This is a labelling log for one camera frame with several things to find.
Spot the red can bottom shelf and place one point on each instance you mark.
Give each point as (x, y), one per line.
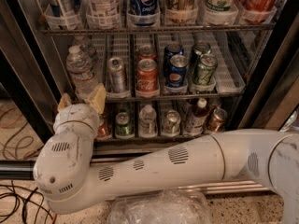
(103, 130)

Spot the left glass fridge door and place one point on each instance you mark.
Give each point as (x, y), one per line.
(32, 75)

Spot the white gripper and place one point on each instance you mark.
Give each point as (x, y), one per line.
(80, 112)

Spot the rear green soda can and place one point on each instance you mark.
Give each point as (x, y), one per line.
(199, 48)

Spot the front green soda can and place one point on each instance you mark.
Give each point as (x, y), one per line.
(204, 69)

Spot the empty clear shelf tray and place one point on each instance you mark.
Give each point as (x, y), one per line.
(227, 77)

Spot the large Pepsi bottle top shelf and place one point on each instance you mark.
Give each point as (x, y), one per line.
(143, 12)

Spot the right glass fridge door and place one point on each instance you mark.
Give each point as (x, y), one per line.
(272, 92)

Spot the clear labelled bottle top shelf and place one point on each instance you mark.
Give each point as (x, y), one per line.
(104, 14)

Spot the glass fridge door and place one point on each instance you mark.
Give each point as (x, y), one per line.
(272, 92)
(32, 75)

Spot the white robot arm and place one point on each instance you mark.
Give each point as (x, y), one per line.
(70, 183)

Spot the clear water bottle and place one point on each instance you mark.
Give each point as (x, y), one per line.
(81, 69)
(87, 46)

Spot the brown can bottom shelf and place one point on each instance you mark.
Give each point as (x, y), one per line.
(216, 120)

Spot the clear plastic bag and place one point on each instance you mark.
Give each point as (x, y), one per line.
(171, 206)

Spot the leftmost bottle top shelf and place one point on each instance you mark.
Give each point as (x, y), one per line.
(64, 11)

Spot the rear red Coca-Cola can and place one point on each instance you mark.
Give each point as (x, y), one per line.
(146, 51)

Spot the water bottle bottom shelf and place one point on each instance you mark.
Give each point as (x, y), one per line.
(147, 121)

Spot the green soda can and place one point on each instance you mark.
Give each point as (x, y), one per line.
(199, 48)
(204, 69)

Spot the front blue Pepsi can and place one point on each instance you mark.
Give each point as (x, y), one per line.
(176, 71)

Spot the red coca-cola can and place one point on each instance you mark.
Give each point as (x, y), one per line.
(147, 73)
(146, 51)

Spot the large Coca-Cola bottle top shelf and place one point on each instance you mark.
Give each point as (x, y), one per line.
(257, 11)

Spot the dark soda bottle top shelf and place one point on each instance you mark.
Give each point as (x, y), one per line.
(179, 11)

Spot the amber tea bottle bottom shelf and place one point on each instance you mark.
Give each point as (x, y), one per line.
(196, 117)

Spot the blue pepsi can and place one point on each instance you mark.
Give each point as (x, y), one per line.
(176, 71)
(170, 50)

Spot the front red Coca-Cola can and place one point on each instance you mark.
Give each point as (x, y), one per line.
(147, 73)

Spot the silver soda can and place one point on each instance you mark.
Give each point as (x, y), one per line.
(117, 74)

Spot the rear blue Pepsi can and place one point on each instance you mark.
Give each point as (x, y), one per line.
(170, 50)

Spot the stainless steel fridge base grille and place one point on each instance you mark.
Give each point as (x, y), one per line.
(226, 187)

